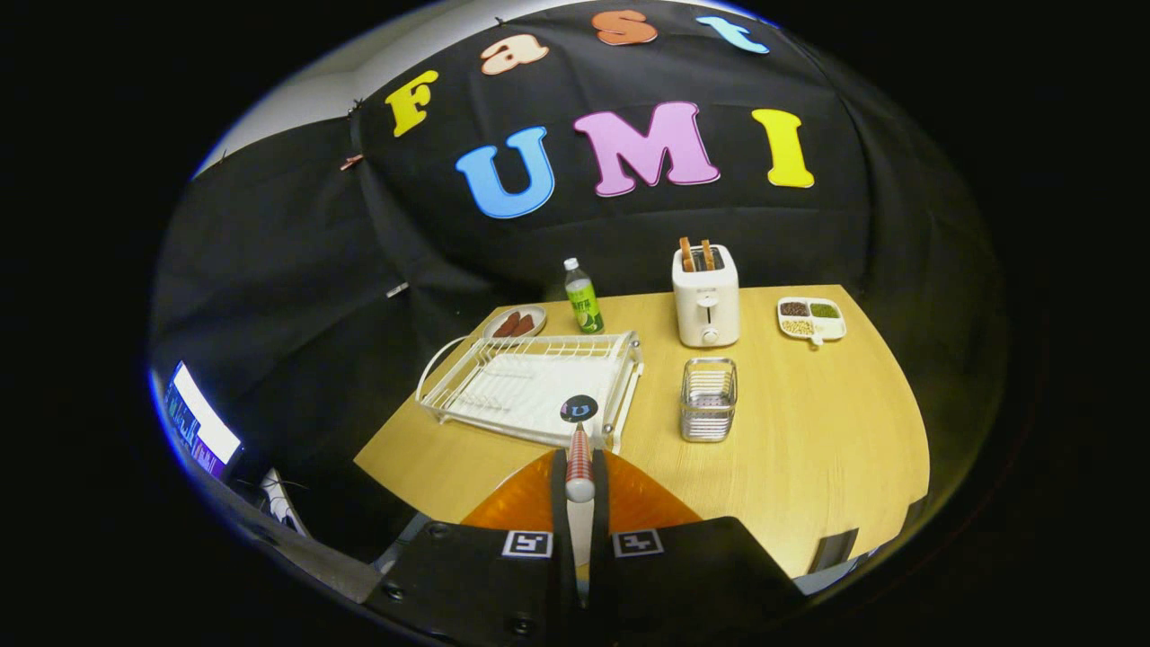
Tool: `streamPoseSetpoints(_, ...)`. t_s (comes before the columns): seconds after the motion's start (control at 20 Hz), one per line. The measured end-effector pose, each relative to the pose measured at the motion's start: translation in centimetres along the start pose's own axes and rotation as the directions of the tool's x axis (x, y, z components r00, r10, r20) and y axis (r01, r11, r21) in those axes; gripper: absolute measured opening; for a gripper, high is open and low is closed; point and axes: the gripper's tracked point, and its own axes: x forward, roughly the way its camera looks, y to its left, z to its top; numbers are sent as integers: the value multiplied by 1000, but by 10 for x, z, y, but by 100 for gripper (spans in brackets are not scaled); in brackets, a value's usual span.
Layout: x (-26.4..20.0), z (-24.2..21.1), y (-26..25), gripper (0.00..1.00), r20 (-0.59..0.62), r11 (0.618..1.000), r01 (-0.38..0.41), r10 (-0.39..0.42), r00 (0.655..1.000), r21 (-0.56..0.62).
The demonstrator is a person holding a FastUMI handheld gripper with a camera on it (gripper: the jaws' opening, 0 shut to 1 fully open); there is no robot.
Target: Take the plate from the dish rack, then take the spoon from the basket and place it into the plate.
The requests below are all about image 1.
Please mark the pink clothes peg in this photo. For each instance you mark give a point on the pink clothes peg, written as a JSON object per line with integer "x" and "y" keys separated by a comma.
{"x": 351, "y": 162}

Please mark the brown meat piece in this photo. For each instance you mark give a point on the brown meat piece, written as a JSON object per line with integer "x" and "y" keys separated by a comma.
{"x": 506, "y": 325}
{"x": 523, "y": 326}

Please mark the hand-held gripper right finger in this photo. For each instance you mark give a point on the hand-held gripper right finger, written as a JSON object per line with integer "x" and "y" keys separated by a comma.
{"x": 600, "y": 575}

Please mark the brown toast slice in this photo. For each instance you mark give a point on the brown toast slice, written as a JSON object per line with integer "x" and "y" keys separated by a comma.
{"x": 686, "y": 256}
{"x": 708, "y": 256}

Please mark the black backdrop cloth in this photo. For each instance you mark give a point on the black backdrop cloth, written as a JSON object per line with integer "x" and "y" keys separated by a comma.
{"x": 503, "y": 243}

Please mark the computer monitor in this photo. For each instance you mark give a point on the computer monitor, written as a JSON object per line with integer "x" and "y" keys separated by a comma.
{"x": 202, "y": 422}

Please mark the small grey plate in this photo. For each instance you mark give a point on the small grey plate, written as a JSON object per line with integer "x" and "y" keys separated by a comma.
{"x": 537, "y": 313}

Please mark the round metal plate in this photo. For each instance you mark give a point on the round metal plate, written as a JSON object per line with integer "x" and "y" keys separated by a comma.
{"x": 580, "y": 544}

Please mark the green label drink bottle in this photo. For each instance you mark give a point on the green label drink bottle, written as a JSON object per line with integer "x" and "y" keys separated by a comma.
{"x": 584, "y": 305}

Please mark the white divided snack tray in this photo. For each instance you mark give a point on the white divided snack tray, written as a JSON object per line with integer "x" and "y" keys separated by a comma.
{"x": 811, "y": 319}

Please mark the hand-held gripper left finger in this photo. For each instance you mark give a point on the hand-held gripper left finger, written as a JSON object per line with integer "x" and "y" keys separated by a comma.
{"x": 561, "y": 575}

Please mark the white toaster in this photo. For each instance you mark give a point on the white toaster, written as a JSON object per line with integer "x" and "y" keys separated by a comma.
{"x": 706, "y": 305}

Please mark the white clip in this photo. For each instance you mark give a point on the white clip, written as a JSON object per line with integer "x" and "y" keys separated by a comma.
{"x": 398, "y": 289}

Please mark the white patterned object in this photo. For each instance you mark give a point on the white patterned object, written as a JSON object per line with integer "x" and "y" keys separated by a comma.
{"x": 280, "y": 503}

